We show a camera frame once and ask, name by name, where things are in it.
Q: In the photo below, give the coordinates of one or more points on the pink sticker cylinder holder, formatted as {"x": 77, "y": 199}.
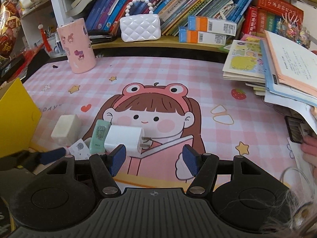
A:
{"x": 76, "y": 43}

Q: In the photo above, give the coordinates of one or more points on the row of lower books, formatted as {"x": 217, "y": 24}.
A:
{"x": 105, "y": 15}

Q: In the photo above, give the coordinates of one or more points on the small white printed box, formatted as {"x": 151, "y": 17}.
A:
{"x": 79, "y": 150}

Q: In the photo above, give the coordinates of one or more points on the yellow cardboard box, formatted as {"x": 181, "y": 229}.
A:
{"x": 19, "y": 118}

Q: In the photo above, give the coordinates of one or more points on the cream soap block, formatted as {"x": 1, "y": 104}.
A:
{"x": 66, "y": 130}

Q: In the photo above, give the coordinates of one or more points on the pink checkered desk mat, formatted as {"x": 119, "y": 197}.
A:
{"x": 176, "y": 102}

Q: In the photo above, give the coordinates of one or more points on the orange blue medicine box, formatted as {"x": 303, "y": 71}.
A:
{"x": 217, "y": 26}

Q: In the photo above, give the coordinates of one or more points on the red thick dictionary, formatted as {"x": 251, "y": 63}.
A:
{"x": 262, "y": 15}

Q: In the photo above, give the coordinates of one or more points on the wooden bookshelf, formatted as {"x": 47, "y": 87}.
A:
{"x": 66, "y": 11}

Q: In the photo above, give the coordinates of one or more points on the black binder clip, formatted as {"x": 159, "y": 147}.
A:
{"x": 297, "y": 129}

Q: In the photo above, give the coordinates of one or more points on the white quilted pearl purse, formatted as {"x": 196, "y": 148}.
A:
{"x": 140, "y": 27}

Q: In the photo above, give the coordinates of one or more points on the white charger plug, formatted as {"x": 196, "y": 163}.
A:
{"x": 133, "y": 138}

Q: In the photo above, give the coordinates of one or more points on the red snack bag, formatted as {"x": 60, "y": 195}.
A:
{"x": 10, "y": 26}

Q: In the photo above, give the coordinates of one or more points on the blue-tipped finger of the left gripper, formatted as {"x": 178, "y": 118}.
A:
{"x": 52, "y": 156}

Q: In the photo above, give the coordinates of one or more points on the mint green small case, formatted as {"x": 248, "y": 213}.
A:
{"x": 99, "y": 134}

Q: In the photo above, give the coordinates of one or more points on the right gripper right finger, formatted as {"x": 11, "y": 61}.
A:
{"x": 203, "y": 167}

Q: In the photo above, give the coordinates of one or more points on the stack of open books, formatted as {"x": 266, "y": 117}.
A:
{"x": 287, "y": 68}

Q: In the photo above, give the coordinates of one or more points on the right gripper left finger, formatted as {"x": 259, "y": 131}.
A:
{"x": 104, "y": 168}

